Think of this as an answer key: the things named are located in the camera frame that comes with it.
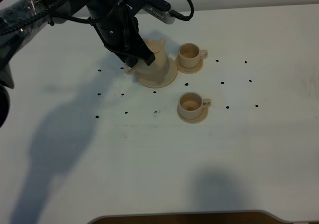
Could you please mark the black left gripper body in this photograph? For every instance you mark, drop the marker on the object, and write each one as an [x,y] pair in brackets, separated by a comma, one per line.
[120,34]

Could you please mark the beige teapot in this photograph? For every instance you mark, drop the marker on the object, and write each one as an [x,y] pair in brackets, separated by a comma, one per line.
[157,47]

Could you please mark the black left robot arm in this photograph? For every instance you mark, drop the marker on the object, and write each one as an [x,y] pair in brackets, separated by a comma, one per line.
[23,20]

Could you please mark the beige teapot saucer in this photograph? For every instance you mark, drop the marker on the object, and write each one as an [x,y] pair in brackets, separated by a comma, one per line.
[167,74]

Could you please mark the beige far teacup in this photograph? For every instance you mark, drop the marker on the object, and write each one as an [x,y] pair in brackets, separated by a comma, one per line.
[190,54]

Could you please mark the beige teacup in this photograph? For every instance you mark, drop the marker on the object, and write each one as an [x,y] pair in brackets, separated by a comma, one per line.
[190,54]
[192,101]

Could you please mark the beige far cup saucer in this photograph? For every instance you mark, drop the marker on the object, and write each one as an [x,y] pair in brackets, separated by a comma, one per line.
[192,70]

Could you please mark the beige cup saucer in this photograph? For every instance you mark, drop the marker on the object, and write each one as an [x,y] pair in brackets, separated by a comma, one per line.
[193,116]
[192,70]

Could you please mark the beige near teacup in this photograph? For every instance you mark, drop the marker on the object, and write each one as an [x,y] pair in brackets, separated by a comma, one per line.
[192,101]

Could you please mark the beige near cup saucer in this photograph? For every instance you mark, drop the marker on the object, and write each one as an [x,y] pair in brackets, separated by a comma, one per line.
[193,116]

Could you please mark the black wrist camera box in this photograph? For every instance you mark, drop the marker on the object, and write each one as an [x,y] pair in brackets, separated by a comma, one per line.
[159,9]

